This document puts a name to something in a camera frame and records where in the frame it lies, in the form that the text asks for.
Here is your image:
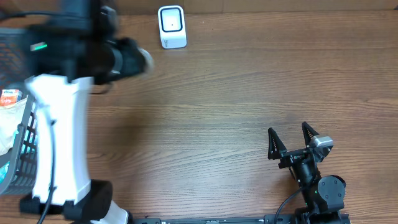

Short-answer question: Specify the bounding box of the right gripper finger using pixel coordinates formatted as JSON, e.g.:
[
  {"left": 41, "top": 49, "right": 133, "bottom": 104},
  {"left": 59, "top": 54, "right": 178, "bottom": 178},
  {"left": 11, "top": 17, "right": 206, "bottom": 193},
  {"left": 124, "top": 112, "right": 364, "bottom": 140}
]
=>
[
  {"left": 302, "top": 121, "right": 319, "bottom": 146},
  {"left": 268, "top": 128, "right": 287, "bottom": 160}
]

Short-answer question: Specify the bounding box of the orange Kleenex tissue pack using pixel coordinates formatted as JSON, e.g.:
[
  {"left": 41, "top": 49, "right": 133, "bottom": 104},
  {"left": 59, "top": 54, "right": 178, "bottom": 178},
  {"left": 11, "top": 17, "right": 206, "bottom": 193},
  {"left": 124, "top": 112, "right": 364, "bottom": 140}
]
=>
[{"left": 1, "top": 89, "right": 22, "bottom": 106}]

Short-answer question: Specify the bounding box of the beige foil pouch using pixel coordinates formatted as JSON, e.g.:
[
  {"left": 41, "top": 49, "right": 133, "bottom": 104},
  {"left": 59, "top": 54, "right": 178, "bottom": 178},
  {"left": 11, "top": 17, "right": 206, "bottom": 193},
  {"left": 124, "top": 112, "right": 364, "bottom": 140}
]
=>
[{"left": 0, "top": 98, "right": 27, "bottom": 156}]

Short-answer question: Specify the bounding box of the cardboard back wall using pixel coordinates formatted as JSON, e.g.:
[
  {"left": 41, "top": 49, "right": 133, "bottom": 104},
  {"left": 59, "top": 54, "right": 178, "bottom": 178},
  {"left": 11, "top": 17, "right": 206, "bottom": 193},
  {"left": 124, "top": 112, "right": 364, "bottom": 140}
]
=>
[{"left": 0, "top": 0, "right": 398, "bottom": 18}]

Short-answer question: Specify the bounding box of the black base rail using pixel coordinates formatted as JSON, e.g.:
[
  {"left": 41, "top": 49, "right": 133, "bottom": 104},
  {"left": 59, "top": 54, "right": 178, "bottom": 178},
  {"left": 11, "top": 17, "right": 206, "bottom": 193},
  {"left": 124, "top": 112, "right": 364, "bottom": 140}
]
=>
[{"left": 132, "top": 215, "right": 351, "bottom": 224}]

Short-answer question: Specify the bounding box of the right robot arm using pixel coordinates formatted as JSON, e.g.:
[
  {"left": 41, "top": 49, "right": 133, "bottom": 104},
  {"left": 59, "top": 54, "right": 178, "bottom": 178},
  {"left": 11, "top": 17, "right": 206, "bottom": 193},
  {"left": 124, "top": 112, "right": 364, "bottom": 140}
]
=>
[{"left": 264, "top": 122, "right": 350, "bottom": 224}]

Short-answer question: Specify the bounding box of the white barcode scanner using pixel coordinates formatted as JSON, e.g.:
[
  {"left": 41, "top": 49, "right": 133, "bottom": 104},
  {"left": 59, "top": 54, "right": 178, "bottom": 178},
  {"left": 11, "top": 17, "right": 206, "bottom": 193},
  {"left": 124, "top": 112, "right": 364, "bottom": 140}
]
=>
[{"left": 158, "top": 5, "right": 187, "bottom": 49}]

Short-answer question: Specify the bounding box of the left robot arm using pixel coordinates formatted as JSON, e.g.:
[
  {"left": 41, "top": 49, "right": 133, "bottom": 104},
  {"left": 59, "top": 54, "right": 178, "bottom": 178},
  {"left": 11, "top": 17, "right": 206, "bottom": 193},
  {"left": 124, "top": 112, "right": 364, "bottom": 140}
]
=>
[{"left": 1, "top": 0, "right": 153, "bottom": 223}]

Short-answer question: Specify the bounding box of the grey plastic basket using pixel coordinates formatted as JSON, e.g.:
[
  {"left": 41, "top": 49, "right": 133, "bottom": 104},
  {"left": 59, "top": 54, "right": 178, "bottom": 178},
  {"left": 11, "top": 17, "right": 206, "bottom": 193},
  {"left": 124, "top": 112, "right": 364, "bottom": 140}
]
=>
[{"left": 1, "top": 28, "right": 38, "bottom": 195}]

